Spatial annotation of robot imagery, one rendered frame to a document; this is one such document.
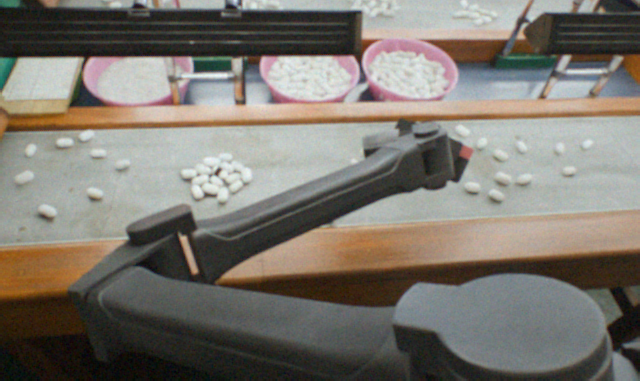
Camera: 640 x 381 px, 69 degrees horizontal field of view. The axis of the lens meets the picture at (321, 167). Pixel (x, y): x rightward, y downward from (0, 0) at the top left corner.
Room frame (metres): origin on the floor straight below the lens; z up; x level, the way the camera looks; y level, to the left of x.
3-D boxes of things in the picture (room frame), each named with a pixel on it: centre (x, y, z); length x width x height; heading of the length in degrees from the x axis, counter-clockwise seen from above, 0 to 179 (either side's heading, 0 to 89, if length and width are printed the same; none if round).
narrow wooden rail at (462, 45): (1.22, -0.06, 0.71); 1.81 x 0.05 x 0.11; 103
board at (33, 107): (0.87, 0.71, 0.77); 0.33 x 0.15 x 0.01; 13
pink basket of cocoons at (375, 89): (1.08, -0.21, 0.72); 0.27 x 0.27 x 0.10
